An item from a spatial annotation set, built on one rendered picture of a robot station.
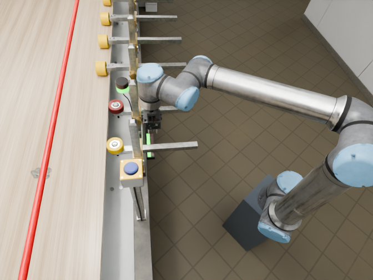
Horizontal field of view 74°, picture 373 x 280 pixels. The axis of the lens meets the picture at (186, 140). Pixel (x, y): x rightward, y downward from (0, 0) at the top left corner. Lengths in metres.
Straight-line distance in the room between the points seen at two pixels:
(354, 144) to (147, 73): 0.64
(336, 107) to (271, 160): 1.61
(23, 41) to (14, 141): 0.77
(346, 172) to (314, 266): 1.53
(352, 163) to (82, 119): 1.15
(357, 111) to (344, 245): 1.69
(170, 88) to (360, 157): 0.57
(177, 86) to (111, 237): 0.85
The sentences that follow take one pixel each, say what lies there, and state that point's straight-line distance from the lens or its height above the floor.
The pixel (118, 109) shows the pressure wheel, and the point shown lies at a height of 0.91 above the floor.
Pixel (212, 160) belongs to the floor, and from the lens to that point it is 2.25.
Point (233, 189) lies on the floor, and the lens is 2.17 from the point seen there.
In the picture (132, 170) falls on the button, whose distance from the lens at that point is 0.79.
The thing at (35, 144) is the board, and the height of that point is 0.90.
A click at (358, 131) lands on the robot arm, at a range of 0.81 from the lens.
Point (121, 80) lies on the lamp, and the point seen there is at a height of 1.11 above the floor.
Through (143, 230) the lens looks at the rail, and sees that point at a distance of 1.27.
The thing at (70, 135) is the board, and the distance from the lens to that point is 1.32.
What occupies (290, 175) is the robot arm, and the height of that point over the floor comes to 0.87.
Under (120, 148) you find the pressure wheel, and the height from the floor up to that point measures 0.91.
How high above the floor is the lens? 1.94
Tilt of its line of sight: 56 degrees down
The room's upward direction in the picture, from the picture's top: 9 degrees clockwise
